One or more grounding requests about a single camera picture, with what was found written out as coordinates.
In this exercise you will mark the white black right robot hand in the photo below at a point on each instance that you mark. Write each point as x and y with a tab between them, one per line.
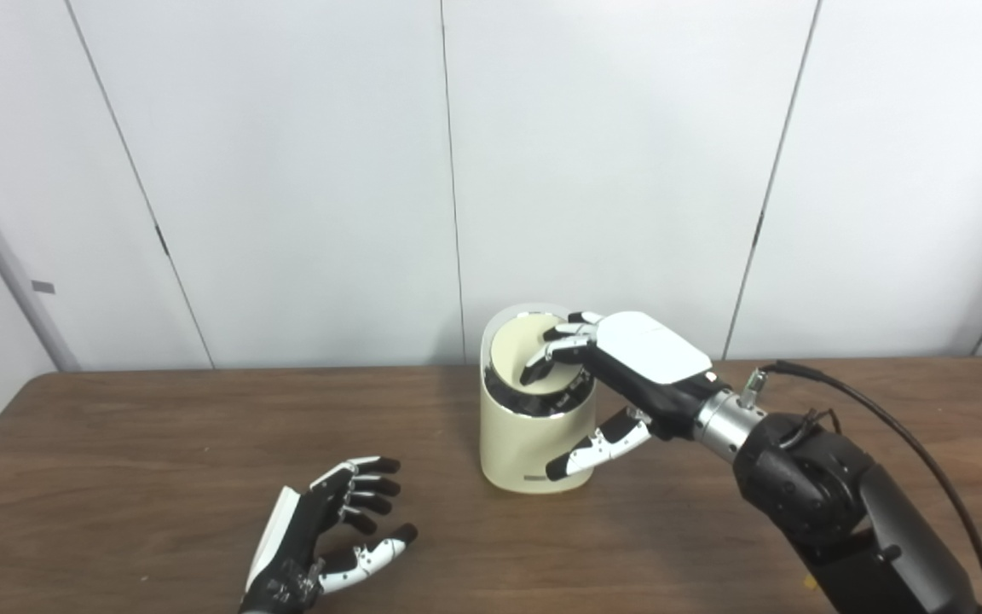
649	354

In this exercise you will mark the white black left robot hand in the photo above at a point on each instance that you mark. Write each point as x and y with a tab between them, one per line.
295	546

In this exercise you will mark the round cream bin lid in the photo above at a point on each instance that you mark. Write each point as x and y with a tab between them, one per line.
516	345

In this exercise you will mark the black bin liner bag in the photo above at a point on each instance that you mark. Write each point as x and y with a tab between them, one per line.
525	402

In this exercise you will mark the cream-colored bin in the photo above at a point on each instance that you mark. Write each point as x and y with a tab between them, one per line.
516	448

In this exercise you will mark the small grey wall label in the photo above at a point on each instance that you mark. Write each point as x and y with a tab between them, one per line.
43	287

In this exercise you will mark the grey wall corner post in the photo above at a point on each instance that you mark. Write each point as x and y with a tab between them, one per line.
9	273

